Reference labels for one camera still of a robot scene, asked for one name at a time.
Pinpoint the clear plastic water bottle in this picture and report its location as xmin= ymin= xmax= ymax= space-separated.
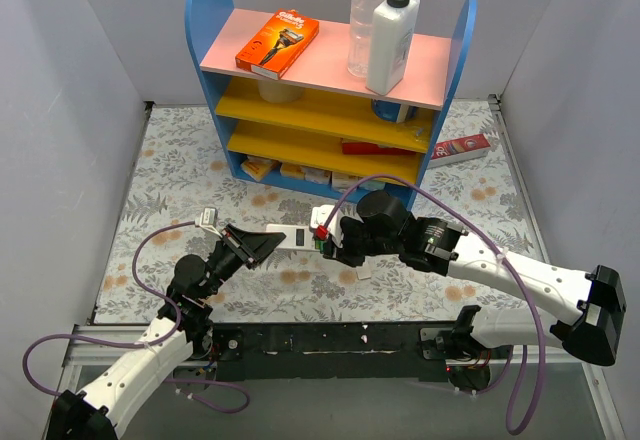
xmin=347 ymin=0 xmax=384 ymax=78

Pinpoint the red toothpaste box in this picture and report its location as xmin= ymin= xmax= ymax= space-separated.
xmin=428 ymin=134 xmax=491 ymax=168

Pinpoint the white orange small box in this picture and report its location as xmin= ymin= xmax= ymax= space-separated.
xmin=331 ymin=172 xmax=359 ymax=193

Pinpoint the white blue small box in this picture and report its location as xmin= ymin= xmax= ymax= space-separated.
xmin=359 ymin=180 xmax=385 ymax=191

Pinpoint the white remote control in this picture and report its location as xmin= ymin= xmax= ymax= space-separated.
xmin=265 ymin=224 xmax=318 ymax=252

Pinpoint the white remote battery cover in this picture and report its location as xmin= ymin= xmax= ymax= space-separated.
xmin=355 ymin=265 xmax=371 ymax=280

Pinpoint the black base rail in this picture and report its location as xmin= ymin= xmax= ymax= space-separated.
xmin=209 ymin=322 xmax=494 ymax=391

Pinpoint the red flat box on shelf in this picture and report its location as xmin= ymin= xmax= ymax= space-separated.
xmin=341 ymin=139 xmax=415 ymax=156

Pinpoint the floral table mat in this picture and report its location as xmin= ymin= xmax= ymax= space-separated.
xmin=93 ymin=101 xmax=543 ymax=324

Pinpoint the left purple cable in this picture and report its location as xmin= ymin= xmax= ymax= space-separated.
xmin=22 ymin=219 xmax=251 ymax=415

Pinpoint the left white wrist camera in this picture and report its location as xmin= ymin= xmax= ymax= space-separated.
xmin=194 ymin=207 xmax=221 ymax=237

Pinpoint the purple cable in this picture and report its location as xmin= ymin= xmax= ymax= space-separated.
xmin=22 ymin=219 xmax=251 ymax=415
xmin=324 ymin=174 xmax=547 ymax=436

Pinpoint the cream cylindrical container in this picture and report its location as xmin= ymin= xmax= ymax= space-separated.
xmin=257 ymin=80 xmax=305 ymax=104

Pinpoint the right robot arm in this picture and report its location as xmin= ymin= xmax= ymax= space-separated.
xmin=310 ymin=190 xmax=626 ymax=367

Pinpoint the blue shelf with coloured boards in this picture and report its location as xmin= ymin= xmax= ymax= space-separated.
xmin=184 ymin=0 xmax=477 ymax=206

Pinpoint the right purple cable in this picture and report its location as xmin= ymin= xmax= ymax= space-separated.
xmin=324 ymin=174 xmax=547 ymax=436

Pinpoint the white bottle with black cap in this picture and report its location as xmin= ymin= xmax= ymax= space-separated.
xmin=366 ymin=0 xmax=420 ymax=95

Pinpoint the blue and white tub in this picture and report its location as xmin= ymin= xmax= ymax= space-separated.
xmin=371 ymin=100 xmax=418 ymax=124

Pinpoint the orange razor box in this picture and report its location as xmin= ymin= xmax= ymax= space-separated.
xmin=235 ymin=9 xmax=320 ymax=80

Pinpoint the yellow and white small box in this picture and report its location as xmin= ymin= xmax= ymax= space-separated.
xmin=241 ymin=158 xmax=279 ymax=182

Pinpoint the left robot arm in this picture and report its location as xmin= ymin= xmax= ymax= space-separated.
xmin=46 ymin=224 xmax=286 ymax=439

